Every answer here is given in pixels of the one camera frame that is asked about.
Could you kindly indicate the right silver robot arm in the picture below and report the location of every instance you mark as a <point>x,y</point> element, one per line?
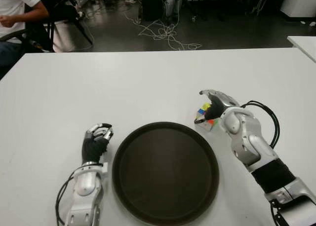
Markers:
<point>256,147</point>

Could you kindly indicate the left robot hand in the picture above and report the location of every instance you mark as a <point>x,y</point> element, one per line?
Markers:
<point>92,148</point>

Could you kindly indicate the dark round plate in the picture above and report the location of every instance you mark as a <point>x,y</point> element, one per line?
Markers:
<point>165,174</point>

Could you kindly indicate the white cabinet with black base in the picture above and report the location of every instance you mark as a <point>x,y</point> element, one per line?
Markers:
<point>297,4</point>

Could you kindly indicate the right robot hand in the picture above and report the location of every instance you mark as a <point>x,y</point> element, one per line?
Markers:
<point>221,102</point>

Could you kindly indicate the person in white shirt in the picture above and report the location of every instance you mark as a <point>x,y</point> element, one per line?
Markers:
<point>12,4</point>

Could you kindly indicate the silver background robot legs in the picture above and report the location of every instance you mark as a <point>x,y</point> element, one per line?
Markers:
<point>171,4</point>

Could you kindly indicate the black cabinet on casters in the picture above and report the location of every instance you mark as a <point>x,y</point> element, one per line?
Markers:
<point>153,4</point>

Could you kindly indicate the multicoloured Rubik's cube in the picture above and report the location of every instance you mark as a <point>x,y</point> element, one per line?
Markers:
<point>202,111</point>

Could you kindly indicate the white side table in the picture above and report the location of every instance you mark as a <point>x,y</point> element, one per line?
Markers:
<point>303,44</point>

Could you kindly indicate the black office chair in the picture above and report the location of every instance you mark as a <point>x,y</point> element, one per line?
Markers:
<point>59,13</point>

